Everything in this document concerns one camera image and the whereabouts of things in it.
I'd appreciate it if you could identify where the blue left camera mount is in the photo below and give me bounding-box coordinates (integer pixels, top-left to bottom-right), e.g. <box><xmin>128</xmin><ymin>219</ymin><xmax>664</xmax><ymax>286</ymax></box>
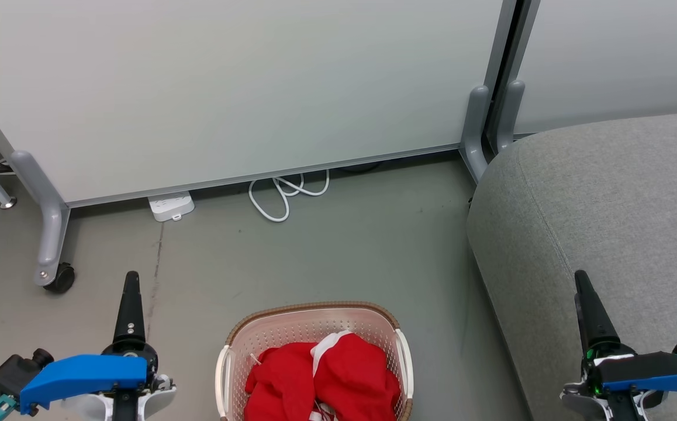
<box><xmin>20</xmin><ymin>354</ymin><xmax>148</xmax><ymax>416</ymax></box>

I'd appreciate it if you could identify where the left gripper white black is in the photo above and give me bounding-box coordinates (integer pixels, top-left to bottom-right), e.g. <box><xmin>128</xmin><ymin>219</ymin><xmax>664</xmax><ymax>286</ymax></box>
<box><xmin>61</xmin><ymin>271</ymin><xmax>177</xmax><ymax>421</ymax></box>

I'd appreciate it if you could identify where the narrow white partition panel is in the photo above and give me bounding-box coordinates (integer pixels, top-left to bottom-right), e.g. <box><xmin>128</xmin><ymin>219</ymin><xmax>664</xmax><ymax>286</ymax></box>
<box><xmin>505</xmin><ymin>0</ymin><xmax>677</xmax><ymax>136</ymax></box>

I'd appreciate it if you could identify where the grey partition foot with caster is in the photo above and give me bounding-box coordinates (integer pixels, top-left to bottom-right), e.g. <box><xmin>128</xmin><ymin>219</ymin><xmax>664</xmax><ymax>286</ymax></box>
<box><xmin>10</xmin><ymin>150</ymin><xmax>71</xmax><ymax>287</ymax></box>

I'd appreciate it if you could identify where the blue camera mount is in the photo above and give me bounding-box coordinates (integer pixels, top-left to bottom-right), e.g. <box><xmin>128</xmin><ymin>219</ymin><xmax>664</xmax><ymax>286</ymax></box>
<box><xmin>20</xmin><ymin>354</ymin><xmax>148</xmax><ymax>416</ymax></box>
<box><xmin>599</xmin><ymin>351</ymin><xmax>677</xmax><ymax>395</ymax></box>

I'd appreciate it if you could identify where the red and white garment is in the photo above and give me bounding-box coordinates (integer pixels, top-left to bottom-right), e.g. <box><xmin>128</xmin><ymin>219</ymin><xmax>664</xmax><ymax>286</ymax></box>
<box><xmin>245</xmin><ymin>331</ymin><xmax>402</xmax><ymax>421</ymax></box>

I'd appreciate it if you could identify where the black caster wheel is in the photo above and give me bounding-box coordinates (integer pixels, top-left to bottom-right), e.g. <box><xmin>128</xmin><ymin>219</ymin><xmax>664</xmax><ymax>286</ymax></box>
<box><xmin>43</xmin><ymin>263</ymin><xmax>76</xmax><ymax>294</ymax></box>

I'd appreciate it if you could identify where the blue right camera mount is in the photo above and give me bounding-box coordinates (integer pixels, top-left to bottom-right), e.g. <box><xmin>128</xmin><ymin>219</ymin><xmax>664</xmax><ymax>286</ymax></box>
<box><xmin>599</xmin><ymin>351</ymin><xmax>677</xmax><ymax>395</ymax></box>

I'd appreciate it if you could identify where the grey fabric sofa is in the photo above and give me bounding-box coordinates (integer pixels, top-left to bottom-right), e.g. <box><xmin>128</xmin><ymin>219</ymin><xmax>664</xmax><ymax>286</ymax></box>
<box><xmin>467</xmin><ymin>110</ymin><xmax>677</xmax><ymax>421</ymax></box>

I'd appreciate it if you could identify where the looped white cable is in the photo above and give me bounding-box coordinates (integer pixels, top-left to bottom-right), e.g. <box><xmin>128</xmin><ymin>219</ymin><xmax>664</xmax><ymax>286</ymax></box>
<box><xmin>248</xmin><ymin>170</ymin><xmax>331</xmax><ymax>223</ymax></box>

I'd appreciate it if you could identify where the white power strip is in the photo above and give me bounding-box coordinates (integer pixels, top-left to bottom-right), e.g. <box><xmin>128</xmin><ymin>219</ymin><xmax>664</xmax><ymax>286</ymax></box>
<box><xmin>148</xmin><ymin>192</ymin><xmax>195</xmax><ymax>223</ymax></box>

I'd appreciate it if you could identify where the wide white partition panel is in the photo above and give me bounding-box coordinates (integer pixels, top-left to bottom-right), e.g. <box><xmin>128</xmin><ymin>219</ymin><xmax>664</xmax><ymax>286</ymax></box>
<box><xmin>0</xmin><ymin>0</ymin><xmax>517</xmax><ymax>208</ymax></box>

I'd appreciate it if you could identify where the beige plastic laundry basket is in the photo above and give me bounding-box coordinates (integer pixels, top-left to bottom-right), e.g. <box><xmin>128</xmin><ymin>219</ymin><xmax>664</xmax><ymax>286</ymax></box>
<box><xmin>216</xmin><ymin>301</ymin><xmax>414</xmax><ymax>421</ymax></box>

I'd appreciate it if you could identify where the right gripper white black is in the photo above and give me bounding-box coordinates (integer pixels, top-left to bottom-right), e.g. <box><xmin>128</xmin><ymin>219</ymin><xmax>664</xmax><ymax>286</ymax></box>
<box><xmin>561</xmin><ymin>270</ymin><xmax>666</xmax><ymax>421</ymax></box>

